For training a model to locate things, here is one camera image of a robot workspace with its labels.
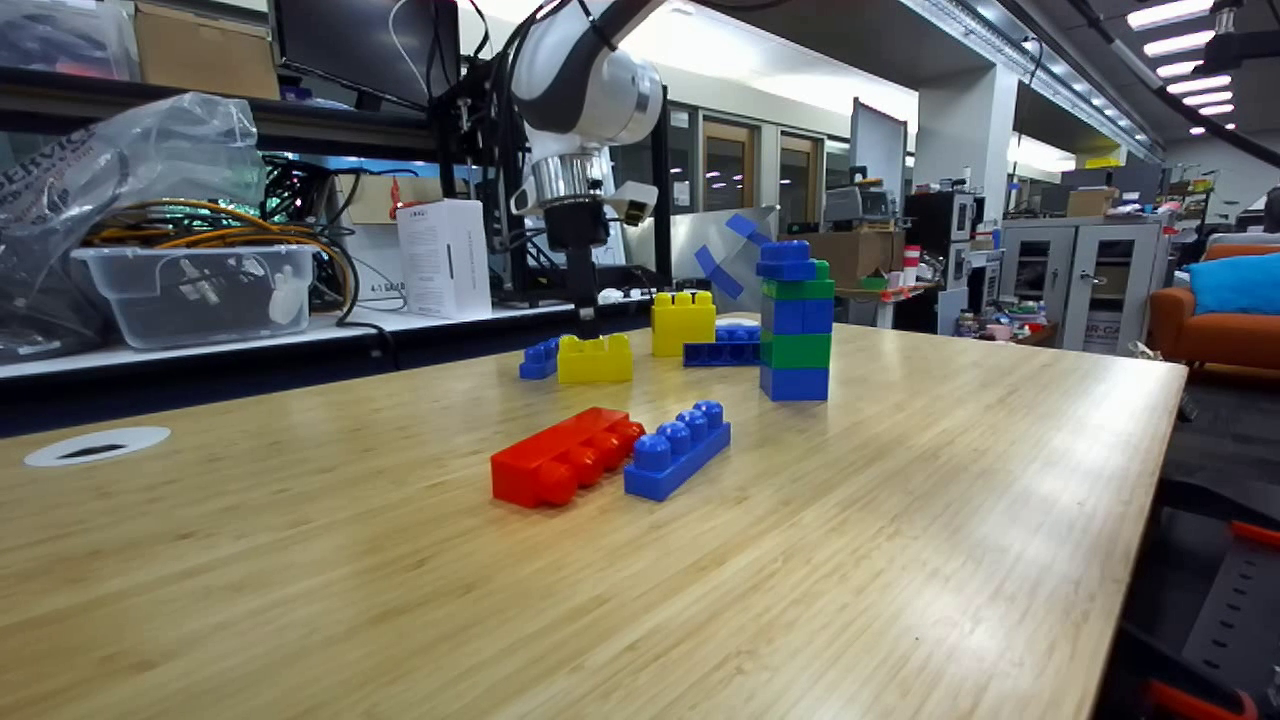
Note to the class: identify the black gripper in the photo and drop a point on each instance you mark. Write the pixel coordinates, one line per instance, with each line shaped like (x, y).
(578, 226)

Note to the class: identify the small yellow narrow brick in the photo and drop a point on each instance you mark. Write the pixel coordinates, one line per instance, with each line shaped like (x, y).
(595, 363)

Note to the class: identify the blue four-stud narrow brick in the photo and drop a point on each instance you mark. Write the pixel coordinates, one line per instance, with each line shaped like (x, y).
(786, 263)

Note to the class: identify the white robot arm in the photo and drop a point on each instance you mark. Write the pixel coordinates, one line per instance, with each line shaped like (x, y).
(582, 96)

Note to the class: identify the large yellow brick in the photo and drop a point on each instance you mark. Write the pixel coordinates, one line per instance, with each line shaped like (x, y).
(681, 319)

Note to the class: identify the blue three-stud narrow brick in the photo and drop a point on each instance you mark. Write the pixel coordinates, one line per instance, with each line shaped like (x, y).
(536, 363)

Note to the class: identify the white cardboard box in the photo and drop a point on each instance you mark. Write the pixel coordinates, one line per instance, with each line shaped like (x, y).
(447, 258)

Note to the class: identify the large blue brick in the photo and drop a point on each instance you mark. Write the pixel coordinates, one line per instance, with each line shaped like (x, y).
(732, 345)

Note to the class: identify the green and blue brick tower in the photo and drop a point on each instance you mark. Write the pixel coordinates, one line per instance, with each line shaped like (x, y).
(796, 338)

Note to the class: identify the blue narrow brick beside red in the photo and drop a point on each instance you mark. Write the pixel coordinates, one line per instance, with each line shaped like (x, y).
(679, 451)

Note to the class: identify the clear plastic bag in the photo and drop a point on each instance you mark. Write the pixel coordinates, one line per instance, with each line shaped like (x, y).
(189, 145)

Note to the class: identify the clear plastic storage bin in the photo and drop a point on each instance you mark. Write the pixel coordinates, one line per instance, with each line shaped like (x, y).
(171, 299)

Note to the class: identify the white table grommet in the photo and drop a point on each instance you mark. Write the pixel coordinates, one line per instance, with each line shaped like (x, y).
(98, 447)

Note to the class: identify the orange armchair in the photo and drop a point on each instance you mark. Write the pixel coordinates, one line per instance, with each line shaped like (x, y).
(1225, 312)

